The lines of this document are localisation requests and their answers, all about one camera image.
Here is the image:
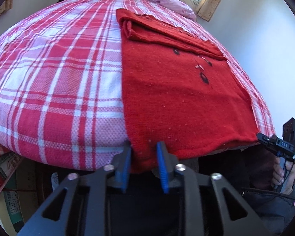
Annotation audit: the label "red knit sweater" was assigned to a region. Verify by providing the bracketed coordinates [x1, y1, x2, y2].
[116, 9, 258, 172]

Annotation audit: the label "grey sleeve forearm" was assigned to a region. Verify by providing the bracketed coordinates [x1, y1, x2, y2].
[242, 186, 295, 235]

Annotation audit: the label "person's right hand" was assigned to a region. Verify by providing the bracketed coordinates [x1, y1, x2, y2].
[271, 157, 295, 195]

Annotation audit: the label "cardboard boxes under bed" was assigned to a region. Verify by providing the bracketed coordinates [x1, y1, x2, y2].
[0, 152, 52, 235]

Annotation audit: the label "red white plaid bedspread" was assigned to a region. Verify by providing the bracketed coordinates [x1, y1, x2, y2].
[0, 0, 275, 171]

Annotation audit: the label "pink pillow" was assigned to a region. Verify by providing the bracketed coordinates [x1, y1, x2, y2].
[148, 0, 197, 21]

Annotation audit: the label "beige side window curtain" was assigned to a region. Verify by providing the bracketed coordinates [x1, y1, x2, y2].
[0, 0, 13, 16]

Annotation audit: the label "black camera box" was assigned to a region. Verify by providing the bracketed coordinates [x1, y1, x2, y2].
[282, 118, 295, 144]

